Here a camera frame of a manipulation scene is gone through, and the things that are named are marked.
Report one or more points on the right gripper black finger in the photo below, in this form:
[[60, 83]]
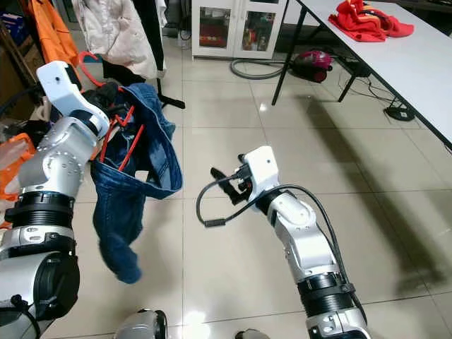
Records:
[[227, 185], [242, 163]]

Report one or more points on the red plastic clothes hanger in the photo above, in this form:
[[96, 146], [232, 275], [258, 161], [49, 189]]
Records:
[[133, 145]]

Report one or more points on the blue denim jacket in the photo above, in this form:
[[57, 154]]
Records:
[[155, 155]]

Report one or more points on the red polo shirt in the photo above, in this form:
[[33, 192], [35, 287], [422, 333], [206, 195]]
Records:
[[367, 21]]

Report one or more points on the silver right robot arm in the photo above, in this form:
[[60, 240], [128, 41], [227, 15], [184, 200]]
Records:
[[304, 233]]

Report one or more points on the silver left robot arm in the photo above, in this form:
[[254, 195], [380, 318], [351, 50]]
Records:
[[56, 169]]

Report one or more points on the metal clothes rack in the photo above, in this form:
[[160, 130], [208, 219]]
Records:
[[173, 102]]

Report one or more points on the cream white jacket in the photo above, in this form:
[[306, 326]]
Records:
[[116, 35]]

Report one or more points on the orange polo shirt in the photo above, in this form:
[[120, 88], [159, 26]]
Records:
[[56, 35]]

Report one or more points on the black garment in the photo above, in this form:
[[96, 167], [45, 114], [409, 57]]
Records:
[[150, 28]]

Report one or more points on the brown cardboard box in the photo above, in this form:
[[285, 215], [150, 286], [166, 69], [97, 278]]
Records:
[[14, 63]]

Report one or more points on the orange and white bag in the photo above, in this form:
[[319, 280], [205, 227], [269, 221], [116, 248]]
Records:
[[14, 176]]

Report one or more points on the pink vacuum cleaner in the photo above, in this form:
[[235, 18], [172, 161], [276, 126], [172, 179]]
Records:
[[312, 65]]

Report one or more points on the white glass door cabinet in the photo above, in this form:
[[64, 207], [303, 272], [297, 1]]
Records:
[[236, 28]]

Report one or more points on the grey robot right leg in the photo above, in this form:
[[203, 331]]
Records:
[[253, 335]]

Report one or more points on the grey robot leg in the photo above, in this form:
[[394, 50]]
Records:
[[253, 335], [141, 325]]

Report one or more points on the grey robot left leg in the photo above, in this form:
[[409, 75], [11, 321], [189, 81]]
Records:
[[141, 325]]

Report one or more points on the black power strip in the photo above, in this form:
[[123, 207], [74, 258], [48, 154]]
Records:
[[400, 113]]

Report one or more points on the white table with black legs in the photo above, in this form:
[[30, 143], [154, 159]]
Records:
[[395, 63]]

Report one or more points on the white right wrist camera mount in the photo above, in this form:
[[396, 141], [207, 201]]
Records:
[[263, 169]]

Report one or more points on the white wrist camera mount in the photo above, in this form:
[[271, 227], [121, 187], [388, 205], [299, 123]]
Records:
[[67, 88], [263, 169]]

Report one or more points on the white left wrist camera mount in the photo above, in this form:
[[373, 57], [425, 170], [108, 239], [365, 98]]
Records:
[[67, 88]]

